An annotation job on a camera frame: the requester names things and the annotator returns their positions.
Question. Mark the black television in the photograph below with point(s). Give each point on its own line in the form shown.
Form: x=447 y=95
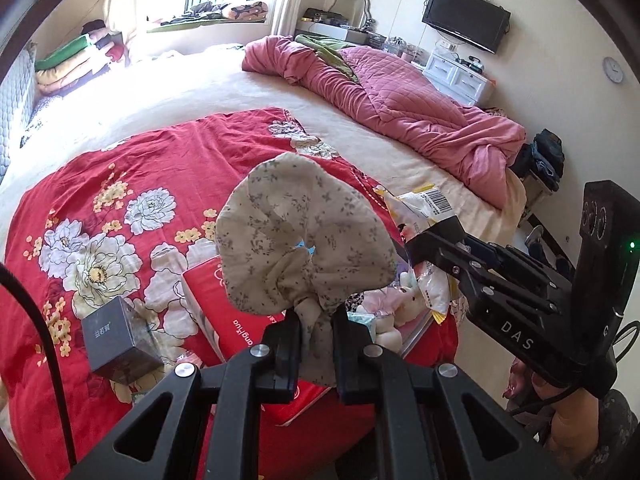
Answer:
x=465 y=17

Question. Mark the vanity mirror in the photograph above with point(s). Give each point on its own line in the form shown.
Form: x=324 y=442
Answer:
x=350 y=7

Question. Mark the grey quilted headboard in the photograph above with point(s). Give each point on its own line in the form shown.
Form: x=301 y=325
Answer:
x=17 y=95

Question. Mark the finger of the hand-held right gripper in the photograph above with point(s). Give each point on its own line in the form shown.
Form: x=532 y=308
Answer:
x=450 y=255
x=520 y=265

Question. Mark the jeans on chair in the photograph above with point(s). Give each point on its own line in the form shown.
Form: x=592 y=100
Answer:
x=547 y=152

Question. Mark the pink quilt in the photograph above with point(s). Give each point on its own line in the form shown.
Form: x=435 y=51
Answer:
x=400 y=100

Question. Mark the small green tissue pack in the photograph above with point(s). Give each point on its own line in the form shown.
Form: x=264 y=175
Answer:
x=361 y=321

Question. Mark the bed with cream sheet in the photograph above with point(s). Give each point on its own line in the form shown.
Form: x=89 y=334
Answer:
x=200 y=80

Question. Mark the yellow white packet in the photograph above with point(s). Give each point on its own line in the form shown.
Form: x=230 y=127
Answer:
x=425 y=205

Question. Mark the white plush toy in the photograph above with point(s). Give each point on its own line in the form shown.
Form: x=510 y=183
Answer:
x=395 y=305

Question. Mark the shoe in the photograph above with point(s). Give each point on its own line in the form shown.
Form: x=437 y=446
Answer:
x=535 y=240

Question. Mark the cream floral cloth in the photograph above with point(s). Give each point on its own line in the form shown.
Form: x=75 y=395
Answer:
x=300 y=220

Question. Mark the white drawer cabinet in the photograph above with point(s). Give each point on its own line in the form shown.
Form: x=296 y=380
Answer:
x=460 y=77

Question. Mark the red floral blanket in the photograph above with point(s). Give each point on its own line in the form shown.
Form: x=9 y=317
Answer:
x=200 y=160

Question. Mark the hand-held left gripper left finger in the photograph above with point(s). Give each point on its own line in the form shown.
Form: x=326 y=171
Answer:
x=285 y=355

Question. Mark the person's right hand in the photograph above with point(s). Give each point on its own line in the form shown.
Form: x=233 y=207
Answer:
x=560 y=420

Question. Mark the stack of folded clothes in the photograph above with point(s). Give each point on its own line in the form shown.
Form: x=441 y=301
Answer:
x=75 y=60

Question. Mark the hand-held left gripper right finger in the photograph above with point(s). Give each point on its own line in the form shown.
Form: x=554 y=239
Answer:
x=350 y=360

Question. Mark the black cardboard box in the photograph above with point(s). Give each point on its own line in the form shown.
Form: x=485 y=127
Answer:
x=117 y=340

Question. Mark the cluttered dresser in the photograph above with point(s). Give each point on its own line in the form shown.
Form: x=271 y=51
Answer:
x=345 y=32

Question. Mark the person's right forearm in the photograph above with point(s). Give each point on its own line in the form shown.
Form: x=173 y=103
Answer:
x=615 y=435

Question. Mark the red cardboard box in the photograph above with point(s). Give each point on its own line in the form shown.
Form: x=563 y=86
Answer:
x=240 y=320

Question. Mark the clothes on window sill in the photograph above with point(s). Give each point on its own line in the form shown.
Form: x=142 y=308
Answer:
x=240 y=10

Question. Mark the green blanket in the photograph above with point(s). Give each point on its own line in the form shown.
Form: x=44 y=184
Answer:
x=325 y=47

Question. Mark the white wall clock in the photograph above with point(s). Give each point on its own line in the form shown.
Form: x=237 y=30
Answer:
x=614 y=70

